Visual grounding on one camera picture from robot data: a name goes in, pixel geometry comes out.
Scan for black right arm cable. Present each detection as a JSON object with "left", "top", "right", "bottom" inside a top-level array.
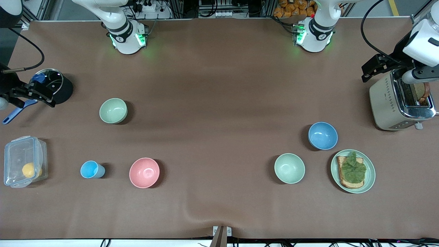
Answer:
[{"left": 2, "top": 27, "right": 45, "bottom": 73}]

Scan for bag of orange snacks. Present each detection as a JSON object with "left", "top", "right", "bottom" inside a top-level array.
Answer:
[{"left": 273, "top": 0, "right": 318, "bottom": 19}]

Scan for green lettuce leaf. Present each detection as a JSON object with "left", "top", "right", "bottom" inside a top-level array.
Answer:
[{"left": 341, "top": 151, "right": 367, "bottom": 184}]

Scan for beige and chrome toaster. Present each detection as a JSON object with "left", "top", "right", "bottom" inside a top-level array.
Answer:
[{"left": 369, "top": 69, "right": 438, "bottom": 131}]

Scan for brown bread slice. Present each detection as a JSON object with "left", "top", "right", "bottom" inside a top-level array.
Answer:
[{"left": 412, "top": 82, "right": 431, "bottom": 104}]

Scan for light green bowl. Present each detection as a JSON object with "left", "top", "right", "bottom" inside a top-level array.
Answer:
[
  {"left": 274, "top": 153, "right": 306, "bottom": 184},
  {"left": 99, "top": 98, "right": 128, "bottom": 125}
]

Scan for white power strip with plugs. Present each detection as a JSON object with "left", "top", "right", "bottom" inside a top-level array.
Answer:
[{"left": 132, "top": 0, "right": 162, "bottom": 13}]

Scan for black pot with blue handle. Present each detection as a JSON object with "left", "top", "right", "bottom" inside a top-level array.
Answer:
[{"left": 3, "top": 68, "right": 74, "bottom": 125}]

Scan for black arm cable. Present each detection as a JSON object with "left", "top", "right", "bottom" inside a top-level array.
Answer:
[
  {"left": 2, "top": 27, "right": 45, "bottom": 73},
  {"left": 361, "top": 0, "right": 404, "bottom": 66}
]

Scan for clear plastic lidded container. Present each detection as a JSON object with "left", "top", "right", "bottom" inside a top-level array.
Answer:
[{"left": 3, "top": 136, "right": 48, "bottom": 188}]

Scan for light green plate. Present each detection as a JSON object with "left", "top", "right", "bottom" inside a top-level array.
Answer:
[{"left": 331, "top": 149, "right": 376, "bottom": 194}]

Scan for blue bowl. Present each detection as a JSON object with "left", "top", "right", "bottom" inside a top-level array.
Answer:
[{"left": 308, "top": 122, "right": 339, "bottom": 151}]

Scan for glass lid with blue knob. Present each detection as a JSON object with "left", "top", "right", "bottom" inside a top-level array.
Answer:
[{"left": 30, "top": 69, "right": 64, "bottom": 95}]

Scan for pink bowl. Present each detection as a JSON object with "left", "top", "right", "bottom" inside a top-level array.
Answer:
[{"left": 129, "top": 157, "right": 160, "bottom": 189}]

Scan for metal table edge bracket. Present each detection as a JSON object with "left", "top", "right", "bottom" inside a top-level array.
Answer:
[{"left": 213, "top": 225, "right": 232, "bottom": 247}]

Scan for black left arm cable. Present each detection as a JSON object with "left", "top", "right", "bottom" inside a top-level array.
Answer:
[{"left": 361, "top": 0, "right": 404, "bottom": 66}]

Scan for toast slice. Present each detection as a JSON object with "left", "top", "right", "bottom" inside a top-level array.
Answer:
[{"left": 336, "top": 155, "right": 365, "bottom": 189}]

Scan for light blue cup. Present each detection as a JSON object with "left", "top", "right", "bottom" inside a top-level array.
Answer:
[{"left": 80, "top": 161, "right": 106, "bottom": 179}]

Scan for yellow lemon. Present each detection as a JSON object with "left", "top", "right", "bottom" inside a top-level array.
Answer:
[{"left": 22, "top": 162, "right": 43, "bottom": 179}]

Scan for aluminium frame strut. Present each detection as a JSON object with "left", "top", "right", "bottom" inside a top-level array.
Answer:
[
  {"left": 410, "top": 0, "right": 439, "bottom": 24},
  {"left": 21, "top": 0, "right": 55, "bottom": 26}
]

